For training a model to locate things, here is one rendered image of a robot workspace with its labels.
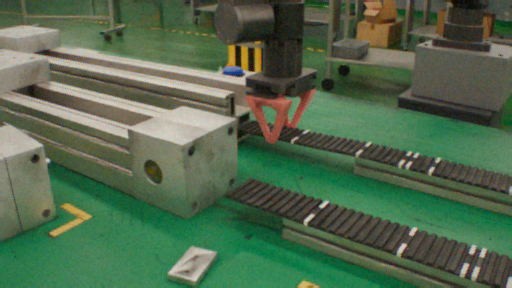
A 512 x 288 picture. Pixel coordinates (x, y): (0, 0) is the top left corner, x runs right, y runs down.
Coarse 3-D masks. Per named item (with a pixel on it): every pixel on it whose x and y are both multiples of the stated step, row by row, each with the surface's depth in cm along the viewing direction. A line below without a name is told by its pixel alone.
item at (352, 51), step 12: (348, 0) 390; (348, 12) 394; (348, 24) 398; (336, 48) 361; (348, 48) 356; (360, 48) 359; (372, 48) 398; (336, 60) 361; (348, 60) 357; (360, 60) 356; (372, 60) 357; (384, 60) 357; (396, 60) 358; (408, 60) 359; (348, 72) 413; (324, 84) 373
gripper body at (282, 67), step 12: (264, 48) 67; (276, 48) 65; (288, 48) 65; (300, 48) 66; (264, 60) 67; (276, 60) 66; (288, 60) 66; (300, 60) 67; (264, 72) 68; (276, 72) 67; (288, 72) 66; (300, 72) 68; (312, 72) 70; (252, 84) 67; (264, 84) 65; (276, 84) 64; (288, 84) 65
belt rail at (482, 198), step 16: (368, 160) 64; (368, 176) 65; (384, 176) 64; (400, 176) 63; (416, 176) 61; (432, 176) 60; (432, 192) 61; (448, 192) 59; (464, 192) 59; (480, 192) 57; (496, 192) 56; (496, 208) 56
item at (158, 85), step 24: (72, 72) 91; (96, 72) 87; (120, 72) 85; (144, 72) 90; (168, 72) 86; (192, 72) 84; (120, 96) 85; (144, 96) 81; (168, 96) 79; (192, 96) 75; (216, 96) 72; (240, 96) 79; (240, 120) 78
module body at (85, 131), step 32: (0, 96) 73; (32, 96) 81; (64, 96) 75; (96, 96) 71; (32, 128) 70; (64, 128) 66; (96, 128) 60; (64, 160) 67; (96, 160) 63; (128, 160) 58; (128, 192) 60
